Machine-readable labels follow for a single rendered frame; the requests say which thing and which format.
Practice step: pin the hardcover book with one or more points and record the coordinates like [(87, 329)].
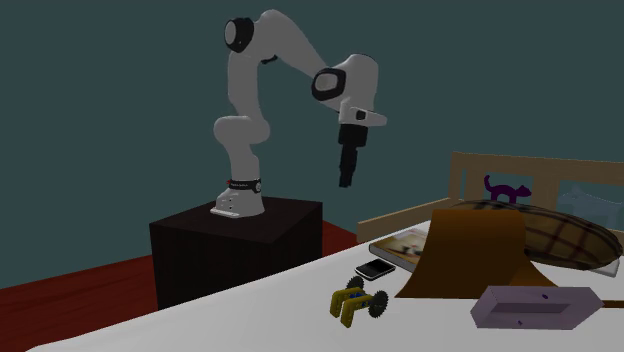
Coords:
[(397, 246)]

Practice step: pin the white bed with wooden frame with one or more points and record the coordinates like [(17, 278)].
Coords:
[(253, 317)]

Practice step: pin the brown blanket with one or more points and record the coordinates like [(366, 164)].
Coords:
[(468, 253)]

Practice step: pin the purple tissue box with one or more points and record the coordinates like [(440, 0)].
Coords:
[(536, 308)]

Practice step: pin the brown plaid pillow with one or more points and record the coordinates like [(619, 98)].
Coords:
[(565, 239)]

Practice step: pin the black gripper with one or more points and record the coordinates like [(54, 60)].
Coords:
[(350, 146)]

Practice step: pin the yellow toy vehicle with gears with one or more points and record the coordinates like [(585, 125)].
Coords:
[(352, 304)]

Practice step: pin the dark robot stand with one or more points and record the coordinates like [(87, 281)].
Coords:
[(229, 253)]

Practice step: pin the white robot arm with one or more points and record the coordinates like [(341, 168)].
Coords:
[(241, 146)]

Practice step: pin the black smartphone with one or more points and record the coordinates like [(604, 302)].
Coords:
[(374, 268)]

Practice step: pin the purple cat figure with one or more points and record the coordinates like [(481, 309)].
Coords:
[(504, 191)]

